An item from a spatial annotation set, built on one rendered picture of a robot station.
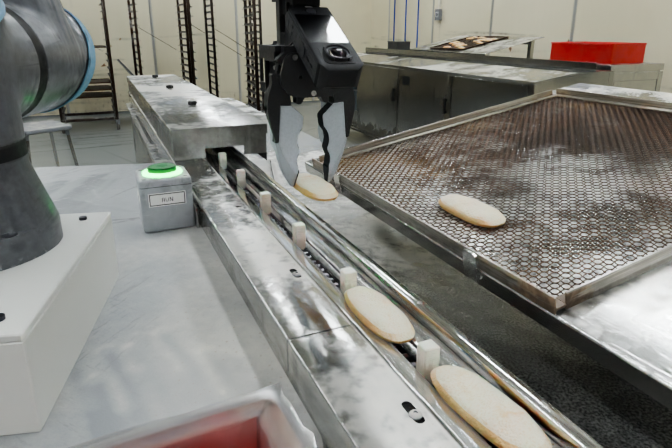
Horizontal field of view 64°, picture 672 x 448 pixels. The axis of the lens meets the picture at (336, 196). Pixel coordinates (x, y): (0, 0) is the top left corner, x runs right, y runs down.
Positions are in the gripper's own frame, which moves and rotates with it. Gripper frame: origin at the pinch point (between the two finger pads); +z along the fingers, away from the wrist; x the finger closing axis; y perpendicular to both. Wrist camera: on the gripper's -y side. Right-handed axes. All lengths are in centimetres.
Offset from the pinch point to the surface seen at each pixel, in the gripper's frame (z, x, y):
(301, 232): 7.6, 0.6, 2.1
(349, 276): 7.1, 0.9, -11.9
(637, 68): 10, -303, 196
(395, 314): 7.7, -0.2, -18.9
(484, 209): 2.8, -15.2, -11.1
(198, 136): 3.5, 4.9, 45.0
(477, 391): 7.7, -0.2, -30.0
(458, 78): 18, -202, 250
